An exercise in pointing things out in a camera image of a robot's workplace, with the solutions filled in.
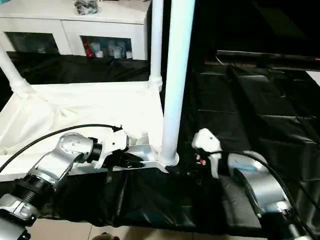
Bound large dark screen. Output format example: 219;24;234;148
149;0;320;66

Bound white glass-door cabinet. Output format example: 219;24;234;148
0;0;152;61

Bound dark bag of parts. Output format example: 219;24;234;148
74;0;100;15

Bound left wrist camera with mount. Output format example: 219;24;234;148
96;128;131;171

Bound black glossy mat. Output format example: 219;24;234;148
0;51;320;237

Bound long black bar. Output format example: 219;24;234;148
216;49;320;70

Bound white plastic table top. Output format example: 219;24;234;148
0;81;180;183

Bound white flat panel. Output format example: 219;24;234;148
306;70;320;91

